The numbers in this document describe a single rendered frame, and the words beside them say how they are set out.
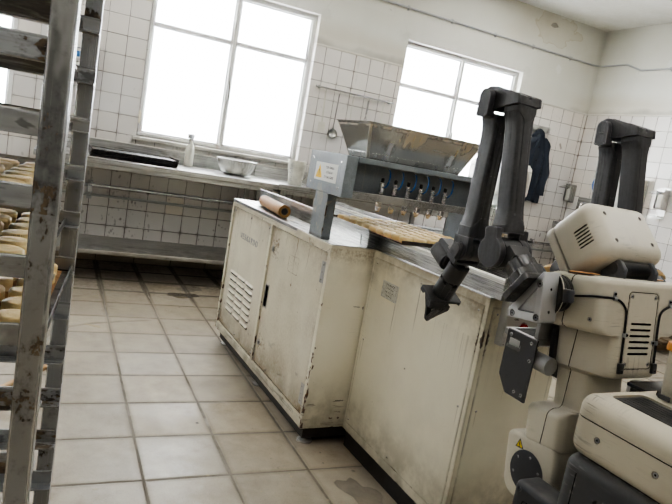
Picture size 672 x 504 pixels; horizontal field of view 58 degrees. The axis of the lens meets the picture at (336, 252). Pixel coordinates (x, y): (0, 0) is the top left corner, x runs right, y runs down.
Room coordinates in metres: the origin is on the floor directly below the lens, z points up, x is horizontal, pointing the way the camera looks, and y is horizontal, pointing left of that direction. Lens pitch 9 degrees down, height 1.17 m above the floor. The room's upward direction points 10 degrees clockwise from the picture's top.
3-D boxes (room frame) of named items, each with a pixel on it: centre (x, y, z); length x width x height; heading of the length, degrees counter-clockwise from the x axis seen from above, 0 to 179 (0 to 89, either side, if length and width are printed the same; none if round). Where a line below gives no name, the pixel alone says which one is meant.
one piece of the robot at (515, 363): (1.51, -0.61, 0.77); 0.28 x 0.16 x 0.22; 118
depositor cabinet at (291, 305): (3.01, 0.00, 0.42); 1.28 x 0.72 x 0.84; 28
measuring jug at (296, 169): (5.01, 0.42, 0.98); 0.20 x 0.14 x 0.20; 66
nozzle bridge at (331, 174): (2.59, -0.22, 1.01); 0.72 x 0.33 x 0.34; 118
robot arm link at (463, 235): (1.56, -0.34, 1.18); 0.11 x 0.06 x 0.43; 118
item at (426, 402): (2.15, -0.46, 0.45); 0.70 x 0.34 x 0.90; 28
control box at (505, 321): (1.83, -0.63, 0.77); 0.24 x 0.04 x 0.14; 118
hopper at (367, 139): (2.59, -0.22, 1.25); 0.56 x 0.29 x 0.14; 118
